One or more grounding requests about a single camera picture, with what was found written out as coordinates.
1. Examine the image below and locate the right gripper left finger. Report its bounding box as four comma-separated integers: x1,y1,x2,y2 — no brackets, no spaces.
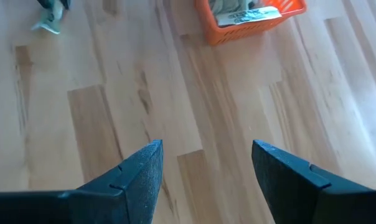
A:
0,139,164,224

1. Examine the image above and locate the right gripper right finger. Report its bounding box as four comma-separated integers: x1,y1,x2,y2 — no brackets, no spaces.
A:
251,139,376,224

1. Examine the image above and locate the orange plastic basket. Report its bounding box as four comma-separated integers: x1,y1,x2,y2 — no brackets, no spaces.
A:
194,0,308,47

